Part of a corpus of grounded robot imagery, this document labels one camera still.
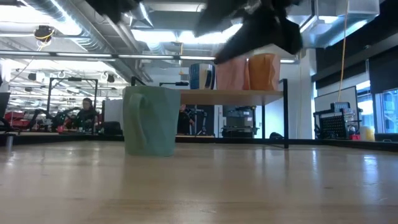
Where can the wooden shelf with black frame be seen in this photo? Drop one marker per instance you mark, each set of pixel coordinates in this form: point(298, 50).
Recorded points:
point(236, 97)

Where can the green coffee mug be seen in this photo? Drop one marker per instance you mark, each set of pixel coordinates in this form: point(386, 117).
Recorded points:
point(152, 121)

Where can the black equipment cabinet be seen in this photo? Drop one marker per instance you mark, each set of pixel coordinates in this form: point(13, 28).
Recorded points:
point(240, 121)

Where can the red bin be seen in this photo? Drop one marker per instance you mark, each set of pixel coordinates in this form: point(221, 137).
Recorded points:
point(17, 119)

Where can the small red container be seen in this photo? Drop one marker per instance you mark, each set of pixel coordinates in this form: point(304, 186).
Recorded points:
point(354, 137)

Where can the black metal rig frame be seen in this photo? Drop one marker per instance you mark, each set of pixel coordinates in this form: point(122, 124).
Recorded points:
point(175, 83)
point(74, 79)

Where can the blue and white coffee mug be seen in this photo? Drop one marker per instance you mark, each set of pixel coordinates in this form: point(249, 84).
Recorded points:
point(201, 77)

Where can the person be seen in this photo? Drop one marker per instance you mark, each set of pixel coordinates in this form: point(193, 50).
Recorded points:
point(86, 115)
point(186, 119)

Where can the white board panel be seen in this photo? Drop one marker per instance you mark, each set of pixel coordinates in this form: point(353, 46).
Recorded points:
point(335, 95)

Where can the long ceiling light strip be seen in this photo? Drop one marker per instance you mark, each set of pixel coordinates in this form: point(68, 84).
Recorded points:
point(124, 56)

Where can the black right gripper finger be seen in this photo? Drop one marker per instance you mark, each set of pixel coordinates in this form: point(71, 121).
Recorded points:
point(220, 15)
point(252, 37)

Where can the orange floral patterned coffee mug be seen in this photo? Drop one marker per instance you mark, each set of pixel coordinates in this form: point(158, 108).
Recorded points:
point(264, 73)

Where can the background black robot arm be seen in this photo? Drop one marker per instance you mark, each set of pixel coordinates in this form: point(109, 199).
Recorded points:
point(200, 121)

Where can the black bag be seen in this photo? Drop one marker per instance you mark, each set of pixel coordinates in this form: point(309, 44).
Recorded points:
point(276, 135)

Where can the black pegboard rack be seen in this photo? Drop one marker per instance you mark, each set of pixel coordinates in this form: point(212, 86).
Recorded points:
point(335, 124)

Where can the pink coffee mug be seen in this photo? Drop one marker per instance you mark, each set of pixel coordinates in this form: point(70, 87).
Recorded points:
point(231, 76)

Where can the silver ceiling air duct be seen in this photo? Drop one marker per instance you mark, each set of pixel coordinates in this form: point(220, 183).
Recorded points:
point(141, 14)

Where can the yellow bottle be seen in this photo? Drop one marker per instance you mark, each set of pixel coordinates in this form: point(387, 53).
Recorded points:
point(368, 133)

